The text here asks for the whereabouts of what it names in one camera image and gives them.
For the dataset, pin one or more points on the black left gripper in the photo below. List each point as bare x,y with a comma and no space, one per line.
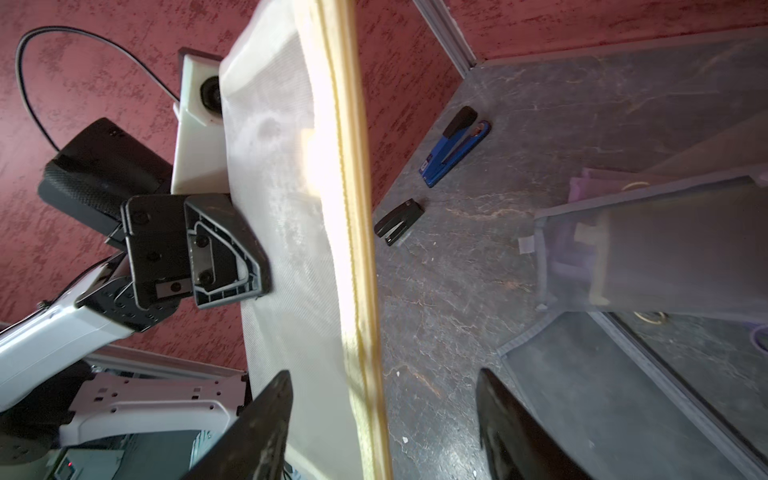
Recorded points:
199,244

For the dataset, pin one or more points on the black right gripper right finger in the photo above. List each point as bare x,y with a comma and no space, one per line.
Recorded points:
515,444

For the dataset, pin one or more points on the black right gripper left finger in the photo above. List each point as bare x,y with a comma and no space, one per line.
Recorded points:
254,446

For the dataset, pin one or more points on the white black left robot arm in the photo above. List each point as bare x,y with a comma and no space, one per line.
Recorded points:
50,395

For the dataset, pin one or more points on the dark grey mesh pouch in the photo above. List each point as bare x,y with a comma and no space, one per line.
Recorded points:
686,399

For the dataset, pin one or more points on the far yellow trimmed pouch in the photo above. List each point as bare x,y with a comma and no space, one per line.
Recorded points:
298,164

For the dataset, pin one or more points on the small black box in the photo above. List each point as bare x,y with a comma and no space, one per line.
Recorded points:
398,221

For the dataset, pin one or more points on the blue black stapler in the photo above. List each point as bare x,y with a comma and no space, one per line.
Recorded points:
459,138

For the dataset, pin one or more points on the aluminium left corner post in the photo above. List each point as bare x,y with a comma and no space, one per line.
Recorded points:
446,30

